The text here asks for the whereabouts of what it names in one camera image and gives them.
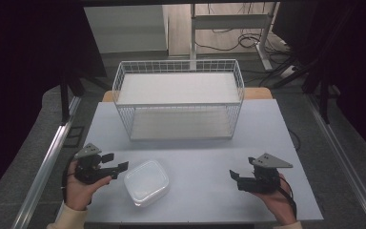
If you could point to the white power strip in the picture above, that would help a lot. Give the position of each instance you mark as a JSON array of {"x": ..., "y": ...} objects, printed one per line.
[{"x": 288, "y": 71}]

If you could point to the person's right hand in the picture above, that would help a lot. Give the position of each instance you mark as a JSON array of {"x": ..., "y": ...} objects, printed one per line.
[{"x": 278, "y": 203}]

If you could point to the black floor vent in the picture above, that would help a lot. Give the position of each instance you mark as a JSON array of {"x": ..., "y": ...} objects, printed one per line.
[{"x": 74, "y": 136}]

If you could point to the dark curtain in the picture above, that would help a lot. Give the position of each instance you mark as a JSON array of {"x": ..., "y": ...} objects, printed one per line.
[
  {"x": 22, "y": 79},
  {"x": 355, "y": 63}
]

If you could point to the person's left hand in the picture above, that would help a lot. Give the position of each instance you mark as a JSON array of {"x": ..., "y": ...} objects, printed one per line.
[{"x": 79, "y": 194}]

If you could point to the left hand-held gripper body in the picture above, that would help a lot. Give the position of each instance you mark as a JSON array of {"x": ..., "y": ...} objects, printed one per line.
[{"x": 87, "y": 168}]

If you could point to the wooden table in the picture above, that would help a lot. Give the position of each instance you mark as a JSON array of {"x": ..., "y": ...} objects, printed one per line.
[{"x": 258, "y": 93}]

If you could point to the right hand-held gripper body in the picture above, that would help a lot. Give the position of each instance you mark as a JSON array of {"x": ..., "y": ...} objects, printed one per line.
[{"x": 263, "y": 178}]

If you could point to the aluminium rail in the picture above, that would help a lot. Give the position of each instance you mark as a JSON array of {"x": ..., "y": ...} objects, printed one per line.
[
  {"x": 44, "y": 168},
  {"x": 346, "y": 165}
]

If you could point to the white metal desk frame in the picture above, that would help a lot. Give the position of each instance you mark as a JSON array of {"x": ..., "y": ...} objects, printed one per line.
[{"x": 228, "y": 21}]

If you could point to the black metal stand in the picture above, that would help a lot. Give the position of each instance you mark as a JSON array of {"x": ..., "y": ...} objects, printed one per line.
[
  {"x": 65, "y": 101},
  {"x": 324, "y": 101}
]

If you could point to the clear plastic lidded container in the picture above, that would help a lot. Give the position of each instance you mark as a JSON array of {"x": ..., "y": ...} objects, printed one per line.
[{"x": 146, "y": 183}]

